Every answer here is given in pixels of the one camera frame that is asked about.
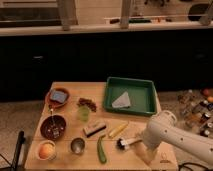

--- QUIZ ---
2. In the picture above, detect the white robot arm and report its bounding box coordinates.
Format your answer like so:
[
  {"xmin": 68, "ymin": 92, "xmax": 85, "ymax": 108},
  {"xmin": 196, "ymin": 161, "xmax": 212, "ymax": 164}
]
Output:
[{"xmin": 141, "ymin": 110, "xmax": 213, "ymax": 165}]

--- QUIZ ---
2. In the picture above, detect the wooden scrub brush block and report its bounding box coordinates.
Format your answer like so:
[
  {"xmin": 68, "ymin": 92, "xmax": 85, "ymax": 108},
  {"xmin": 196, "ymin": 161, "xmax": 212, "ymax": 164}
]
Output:
[{"xmin": 83, "ymin": 120, "xmax": 106, "ymax": 138}]

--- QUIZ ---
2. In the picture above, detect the grey folded cloth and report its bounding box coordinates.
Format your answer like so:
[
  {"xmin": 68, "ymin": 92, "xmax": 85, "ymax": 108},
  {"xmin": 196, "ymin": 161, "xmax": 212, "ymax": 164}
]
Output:
[{"xmin": 112, "ymin": 92, "xmax": 131, "ymax": 108}]

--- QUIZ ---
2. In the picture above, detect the green plastic tray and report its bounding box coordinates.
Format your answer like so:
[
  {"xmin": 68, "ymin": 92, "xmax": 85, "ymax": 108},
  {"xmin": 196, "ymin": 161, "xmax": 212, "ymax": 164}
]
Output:
[{"xmin": 103, "ymin": 77, "xmax": 157, "ymax": 117}]

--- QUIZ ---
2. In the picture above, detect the brown dried food pile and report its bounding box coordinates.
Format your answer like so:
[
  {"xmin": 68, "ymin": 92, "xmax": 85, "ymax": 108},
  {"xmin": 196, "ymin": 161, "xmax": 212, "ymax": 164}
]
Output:
[{"xmin": 77, "ymin": 98, "xmax": 97, "ymax": 112}]

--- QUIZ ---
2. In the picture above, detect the translucent green cup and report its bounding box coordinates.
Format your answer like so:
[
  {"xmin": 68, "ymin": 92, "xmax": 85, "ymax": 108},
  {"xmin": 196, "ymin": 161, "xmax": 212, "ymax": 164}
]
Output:
[{"xmin": 79, "ymin": 106, "xmax": 90, "ymax": 122}]

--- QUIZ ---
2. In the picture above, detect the blue sponge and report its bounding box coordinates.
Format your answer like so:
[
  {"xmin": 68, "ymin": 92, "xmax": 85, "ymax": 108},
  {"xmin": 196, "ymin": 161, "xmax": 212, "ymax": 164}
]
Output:
[{"xmin": 50, "ymin": 90, "xmax": 67, "ymax": 103}]

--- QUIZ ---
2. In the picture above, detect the orange-brown small plate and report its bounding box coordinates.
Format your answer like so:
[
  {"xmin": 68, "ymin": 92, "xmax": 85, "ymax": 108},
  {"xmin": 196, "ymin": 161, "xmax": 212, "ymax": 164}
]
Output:
[{"xmin": 45, "ymin": 88, "xmax": 70, "ymax": 108}]

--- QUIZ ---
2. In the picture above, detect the green cucumber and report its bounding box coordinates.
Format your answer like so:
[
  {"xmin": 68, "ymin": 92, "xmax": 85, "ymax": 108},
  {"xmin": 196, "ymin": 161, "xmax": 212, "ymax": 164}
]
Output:
[{"xmin": 97, "ymin": 135, "xmax": 107, "ymax": 164}]

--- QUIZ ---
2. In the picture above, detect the small metal cup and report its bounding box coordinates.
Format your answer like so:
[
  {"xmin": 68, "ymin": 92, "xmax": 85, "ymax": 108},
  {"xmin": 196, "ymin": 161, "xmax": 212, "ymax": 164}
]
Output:
[{"xmin": 70, "ymin": 138, "xmax": 85, "ymax": 155}]

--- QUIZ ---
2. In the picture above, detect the dark brown bowl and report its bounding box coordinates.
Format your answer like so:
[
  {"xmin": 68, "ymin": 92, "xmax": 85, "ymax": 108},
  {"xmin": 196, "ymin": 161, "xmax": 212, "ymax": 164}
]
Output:
[{"xmin": 40, "ymin": 115, "xmax": 66, "ymax": 141}]

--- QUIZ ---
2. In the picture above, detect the metal fork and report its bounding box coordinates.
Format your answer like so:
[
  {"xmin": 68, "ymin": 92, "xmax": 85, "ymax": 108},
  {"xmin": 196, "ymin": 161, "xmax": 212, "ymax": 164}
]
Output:
[{"xmin": 49, "ymin": 105, "xmax": 59, "ymax": 138}]

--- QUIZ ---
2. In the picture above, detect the small wooden bowl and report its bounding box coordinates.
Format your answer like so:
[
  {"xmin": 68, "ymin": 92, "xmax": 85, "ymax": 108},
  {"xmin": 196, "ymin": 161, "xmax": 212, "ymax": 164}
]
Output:
[{"xmin": 35, "ymin": 140, "xmax": 56, "ymax": 161}]

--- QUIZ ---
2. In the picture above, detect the orange fruit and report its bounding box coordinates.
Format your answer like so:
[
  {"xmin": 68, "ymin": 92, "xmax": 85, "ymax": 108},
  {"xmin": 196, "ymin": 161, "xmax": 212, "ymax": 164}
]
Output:
[{"xmin": 39, "ymin": 143, "xmax": 54, "ymax": 159}]

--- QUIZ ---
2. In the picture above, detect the spice bottle rack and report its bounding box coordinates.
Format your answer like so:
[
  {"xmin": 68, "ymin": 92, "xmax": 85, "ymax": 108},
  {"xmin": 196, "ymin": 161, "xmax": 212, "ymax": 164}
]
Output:
[{"xmin": 178, "ymin": 90, "xmax": 213, "ymax": 137}]

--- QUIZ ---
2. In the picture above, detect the black stand left of table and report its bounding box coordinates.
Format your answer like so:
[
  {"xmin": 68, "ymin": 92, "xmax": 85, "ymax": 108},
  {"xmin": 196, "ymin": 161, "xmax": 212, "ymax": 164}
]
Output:
[{"xmin": 10, "ymin": 131, "xmax": 25, "ymax": 171}]

